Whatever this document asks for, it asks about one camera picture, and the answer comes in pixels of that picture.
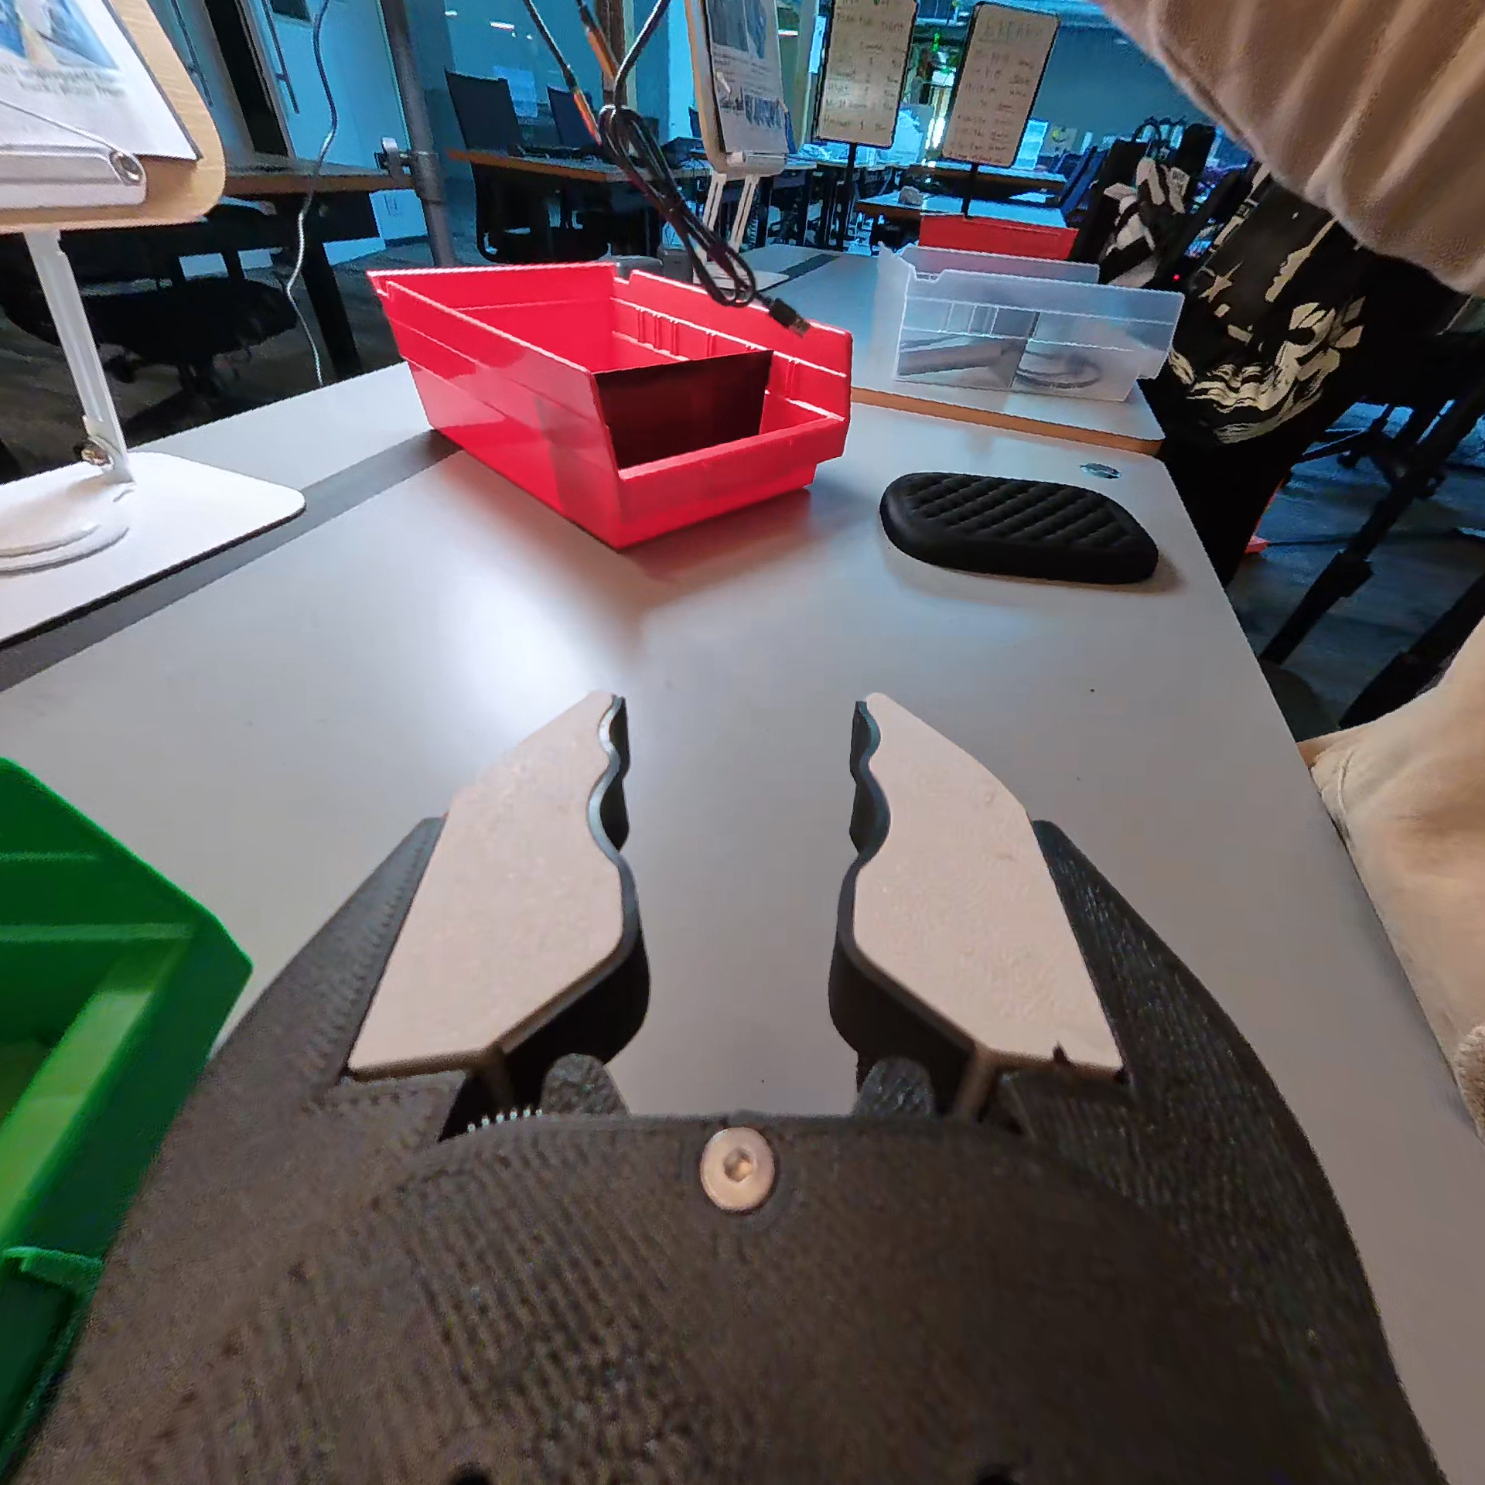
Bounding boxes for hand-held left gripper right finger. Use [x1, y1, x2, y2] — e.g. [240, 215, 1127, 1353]
[829, 693, 1126, 1115]

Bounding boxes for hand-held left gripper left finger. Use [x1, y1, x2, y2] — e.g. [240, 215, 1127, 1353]
[349, 691, 650, 1132]

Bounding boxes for green plastic bin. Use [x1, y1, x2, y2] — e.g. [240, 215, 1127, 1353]
[0, 756, 255, 1440]

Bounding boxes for red plastic bin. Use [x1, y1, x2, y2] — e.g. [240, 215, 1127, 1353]
[371, 259, 854, 550]

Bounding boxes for black USB hub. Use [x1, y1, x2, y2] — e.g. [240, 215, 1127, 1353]
[598, 0, 813, 340]

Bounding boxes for black bin divider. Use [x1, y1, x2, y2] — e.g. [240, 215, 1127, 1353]
[594, 348, 775, 467]

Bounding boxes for clear plastic box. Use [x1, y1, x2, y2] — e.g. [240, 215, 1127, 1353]
[877, 246, 1185, 404]

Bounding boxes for red storage crate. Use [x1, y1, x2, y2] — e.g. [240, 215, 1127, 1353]
[919, 213, 1081, 261]

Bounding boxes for black metal pole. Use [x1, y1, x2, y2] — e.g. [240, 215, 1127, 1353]
[384, 0, 457, 267]

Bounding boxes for wooden board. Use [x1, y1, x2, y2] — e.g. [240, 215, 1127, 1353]
[941, 0, 1060, 163]
[813, 0, 919, 146]

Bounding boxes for instruction sheet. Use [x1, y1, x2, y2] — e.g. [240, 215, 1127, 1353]
[0, 0, 201, 161]

